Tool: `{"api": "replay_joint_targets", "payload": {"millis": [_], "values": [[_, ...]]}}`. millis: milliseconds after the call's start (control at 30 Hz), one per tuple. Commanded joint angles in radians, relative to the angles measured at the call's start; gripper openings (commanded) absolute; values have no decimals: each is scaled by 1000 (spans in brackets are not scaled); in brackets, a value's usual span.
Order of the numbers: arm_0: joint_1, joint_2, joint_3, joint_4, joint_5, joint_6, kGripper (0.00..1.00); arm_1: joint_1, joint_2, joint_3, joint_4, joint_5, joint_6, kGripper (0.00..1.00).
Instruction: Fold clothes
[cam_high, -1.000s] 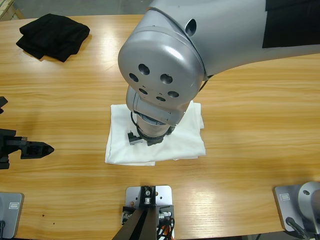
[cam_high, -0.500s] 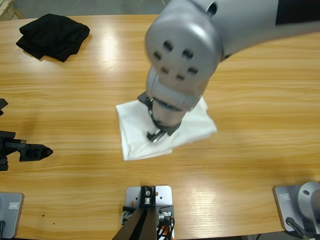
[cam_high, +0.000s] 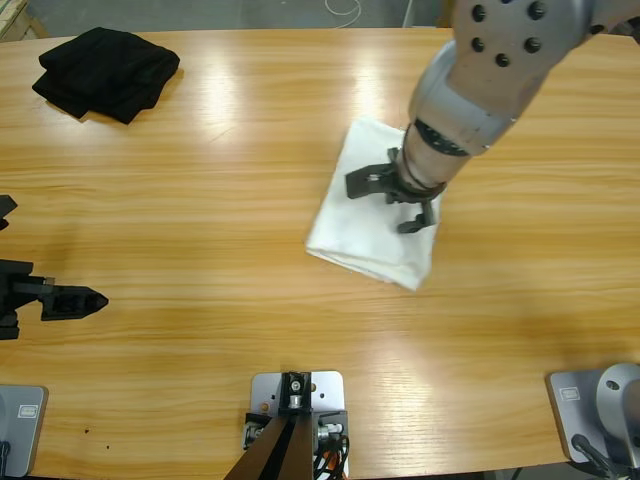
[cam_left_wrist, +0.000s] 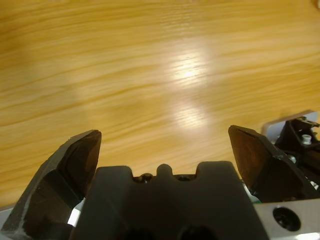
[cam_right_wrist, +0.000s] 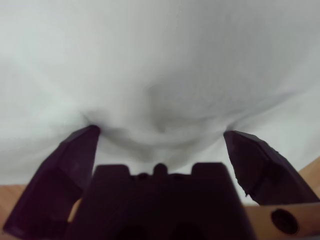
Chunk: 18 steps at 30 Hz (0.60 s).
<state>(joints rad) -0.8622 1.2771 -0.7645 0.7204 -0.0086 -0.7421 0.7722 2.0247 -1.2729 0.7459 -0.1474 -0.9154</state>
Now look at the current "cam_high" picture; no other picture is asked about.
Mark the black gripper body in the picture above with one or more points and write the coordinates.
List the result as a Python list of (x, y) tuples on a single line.
[(427, 205), (15, 290)]

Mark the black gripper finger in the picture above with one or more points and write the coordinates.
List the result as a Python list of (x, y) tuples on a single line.
[(70, 302)]

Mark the white t-shirt with black logo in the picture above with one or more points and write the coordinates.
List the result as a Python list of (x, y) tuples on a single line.
[(365, 235)]

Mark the black garment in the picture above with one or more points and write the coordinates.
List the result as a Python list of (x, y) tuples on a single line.
[(100, 75)]

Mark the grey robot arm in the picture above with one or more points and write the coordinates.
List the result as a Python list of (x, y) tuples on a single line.
[(490, 75)]

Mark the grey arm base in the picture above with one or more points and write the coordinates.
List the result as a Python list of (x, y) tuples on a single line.
[(600, 410), (25, 435)]

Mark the light wooden crate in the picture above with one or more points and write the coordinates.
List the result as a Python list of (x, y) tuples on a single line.
[(17, 20)]

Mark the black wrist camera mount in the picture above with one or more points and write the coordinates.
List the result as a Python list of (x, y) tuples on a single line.
[(6, 207), (367, 180)]

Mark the white mount block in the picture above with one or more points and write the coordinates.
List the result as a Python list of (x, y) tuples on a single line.
[(330, 390)]

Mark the dark camera post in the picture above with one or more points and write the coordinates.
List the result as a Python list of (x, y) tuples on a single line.
[(280, 450)]

